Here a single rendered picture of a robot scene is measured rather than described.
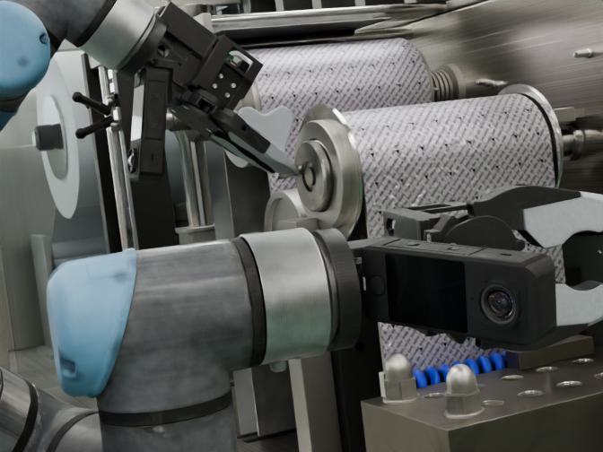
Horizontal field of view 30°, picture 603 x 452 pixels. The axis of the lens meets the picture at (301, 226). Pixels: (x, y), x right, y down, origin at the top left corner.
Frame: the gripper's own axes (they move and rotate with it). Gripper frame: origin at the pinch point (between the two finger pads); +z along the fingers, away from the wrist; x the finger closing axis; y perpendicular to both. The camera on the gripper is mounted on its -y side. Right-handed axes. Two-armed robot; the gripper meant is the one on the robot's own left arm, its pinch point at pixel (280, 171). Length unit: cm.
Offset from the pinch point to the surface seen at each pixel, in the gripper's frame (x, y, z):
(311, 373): -0.2, -16.2, 14.6
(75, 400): 81, -32, 17
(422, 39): 29.2, 35.5, 18.1
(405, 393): -16.5, -14.9, 16.4
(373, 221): -8.3, -0.8, 8.5
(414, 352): -8.3, -9.6, 19.8
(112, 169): 35.8, -3.6, -7.8
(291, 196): 7.0, 0.2, 5.0
